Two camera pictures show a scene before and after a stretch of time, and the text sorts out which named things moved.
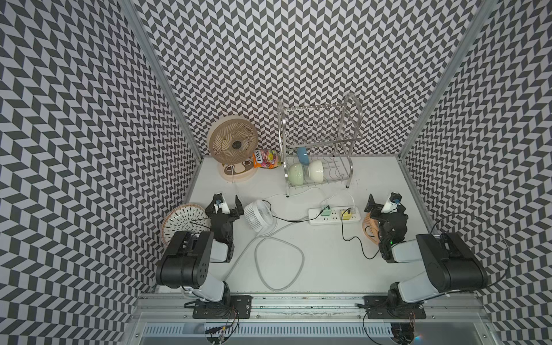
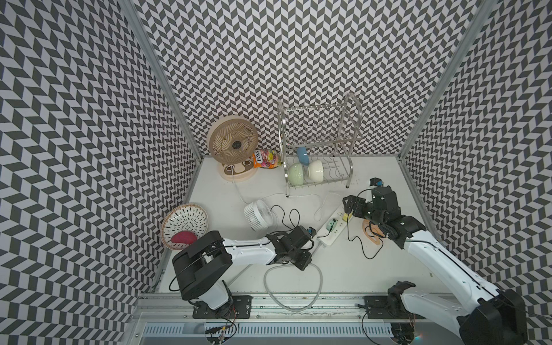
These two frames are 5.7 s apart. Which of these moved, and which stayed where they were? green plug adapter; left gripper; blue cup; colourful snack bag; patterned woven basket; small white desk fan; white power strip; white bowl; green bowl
Moved: green plug adapter; left gripper; white power strip
Stayed: colourful snack bag; white bowl; patterned woven basket; small white desk fan; blue cup; green bowl
